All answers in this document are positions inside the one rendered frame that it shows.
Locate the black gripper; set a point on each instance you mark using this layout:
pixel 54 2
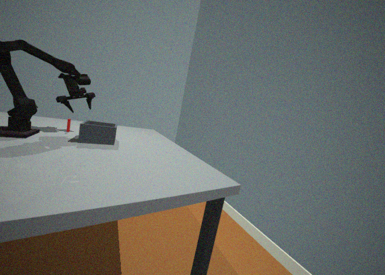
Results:
pixel 64 99

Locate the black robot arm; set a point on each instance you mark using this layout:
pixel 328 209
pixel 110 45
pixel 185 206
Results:
pixel 25 108

